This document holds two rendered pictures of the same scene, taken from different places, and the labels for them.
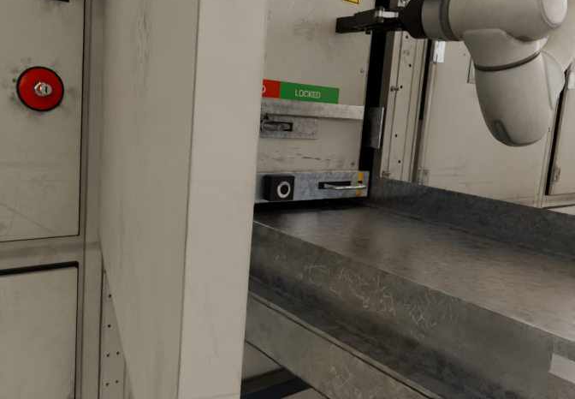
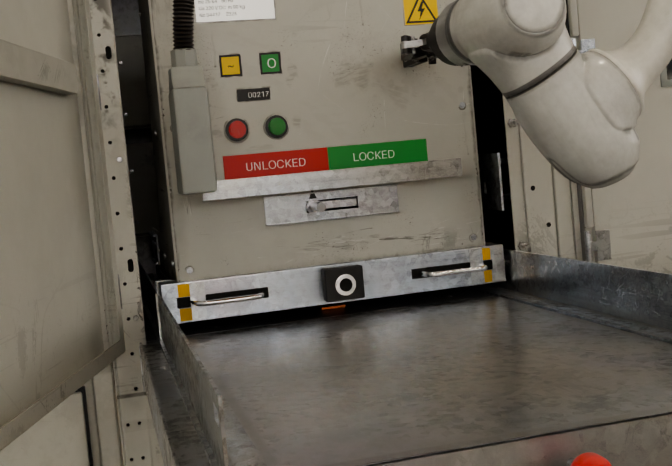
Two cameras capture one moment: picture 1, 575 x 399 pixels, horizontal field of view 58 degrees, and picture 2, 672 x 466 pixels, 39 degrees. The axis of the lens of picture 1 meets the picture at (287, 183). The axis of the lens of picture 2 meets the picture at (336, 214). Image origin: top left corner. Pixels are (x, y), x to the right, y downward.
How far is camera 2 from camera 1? 0.66 m
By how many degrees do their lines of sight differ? 26
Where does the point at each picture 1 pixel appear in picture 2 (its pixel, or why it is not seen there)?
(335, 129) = (431, 194)
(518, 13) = (490, 28)
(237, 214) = not seen: outside the picture
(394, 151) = (534, 212)
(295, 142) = (366, 221)
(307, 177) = (391, 265)
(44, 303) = (50, 431)
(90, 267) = (100, 392)
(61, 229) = not seen: hidden behind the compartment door
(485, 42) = (486, 65)
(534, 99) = (575, 124)
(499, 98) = (533, 131)
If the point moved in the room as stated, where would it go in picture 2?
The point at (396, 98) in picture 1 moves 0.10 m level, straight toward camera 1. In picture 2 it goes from (521, 136) to (492, 138)
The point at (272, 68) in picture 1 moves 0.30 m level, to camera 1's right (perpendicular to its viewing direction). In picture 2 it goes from (311, 134) to (505, 113)
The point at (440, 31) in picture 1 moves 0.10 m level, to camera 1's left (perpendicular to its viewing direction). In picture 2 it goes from (456, 56) to (383, 66)
